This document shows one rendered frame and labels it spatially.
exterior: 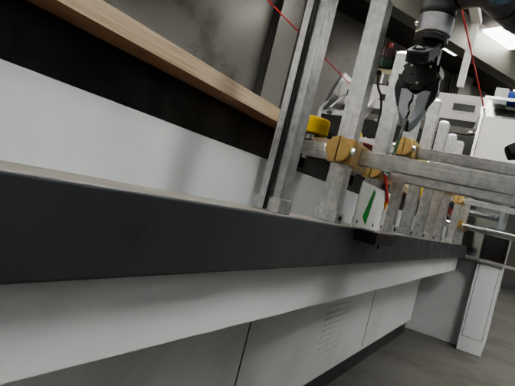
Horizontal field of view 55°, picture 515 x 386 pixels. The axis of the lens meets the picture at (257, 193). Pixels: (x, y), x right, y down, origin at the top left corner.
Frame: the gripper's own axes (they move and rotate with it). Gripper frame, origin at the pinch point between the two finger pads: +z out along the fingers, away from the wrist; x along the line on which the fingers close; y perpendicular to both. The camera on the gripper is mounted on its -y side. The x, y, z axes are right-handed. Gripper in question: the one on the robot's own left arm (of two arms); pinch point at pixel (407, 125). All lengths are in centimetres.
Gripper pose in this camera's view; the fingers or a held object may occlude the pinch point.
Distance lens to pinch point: 111.6
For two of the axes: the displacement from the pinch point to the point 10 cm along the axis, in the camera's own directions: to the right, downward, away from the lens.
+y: 4.6, 1.1, 8.8
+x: -8.5, -2.2, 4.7
